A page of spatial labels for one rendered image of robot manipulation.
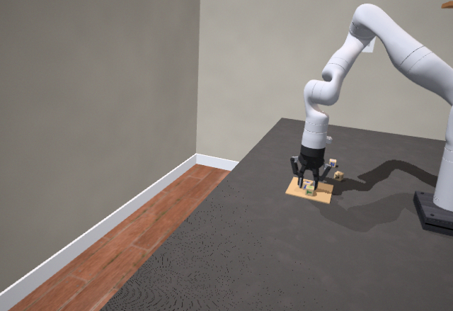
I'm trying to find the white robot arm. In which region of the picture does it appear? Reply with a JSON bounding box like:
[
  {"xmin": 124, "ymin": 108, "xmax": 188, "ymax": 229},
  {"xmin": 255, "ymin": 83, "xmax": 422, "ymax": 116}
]
[{"xmin": 302, "ymin": 4, "xmax": 453, "ymax": 212}]

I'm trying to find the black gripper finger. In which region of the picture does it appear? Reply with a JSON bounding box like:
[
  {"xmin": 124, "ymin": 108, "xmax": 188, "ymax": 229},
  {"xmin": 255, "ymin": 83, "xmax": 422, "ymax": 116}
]
[
  {"xmin": 290, "ymin": 156, "xmax": 308, "ymax": 188},
  {"xmin": 311, "ymin": 162, "xmax": 332, "ymax": 190}
]

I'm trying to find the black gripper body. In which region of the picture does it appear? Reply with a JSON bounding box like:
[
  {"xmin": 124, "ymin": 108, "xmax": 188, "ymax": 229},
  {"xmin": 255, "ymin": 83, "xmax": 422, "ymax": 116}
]
[{"xmin": 298, "ymin": 145, "xmax": 325, "ymax": 171}]

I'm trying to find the beige mat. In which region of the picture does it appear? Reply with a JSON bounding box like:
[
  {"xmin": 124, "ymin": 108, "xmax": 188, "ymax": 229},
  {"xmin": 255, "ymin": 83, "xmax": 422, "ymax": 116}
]
[{"xmin": 285, "ymin": 177, "xmax": 333, "ymax": 204}]

